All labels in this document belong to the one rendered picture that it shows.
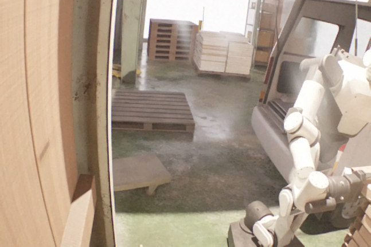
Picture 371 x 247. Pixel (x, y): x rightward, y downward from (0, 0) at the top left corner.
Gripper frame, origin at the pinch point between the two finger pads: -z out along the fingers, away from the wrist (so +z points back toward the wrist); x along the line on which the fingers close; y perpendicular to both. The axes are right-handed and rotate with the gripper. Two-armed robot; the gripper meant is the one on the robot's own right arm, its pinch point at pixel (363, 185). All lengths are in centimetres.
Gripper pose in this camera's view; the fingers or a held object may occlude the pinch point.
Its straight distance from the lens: 104.6
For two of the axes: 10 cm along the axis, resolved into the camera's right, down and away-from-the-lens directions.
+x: -1.1, 9.2, 3.8
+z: -9.8, -0.3, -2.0
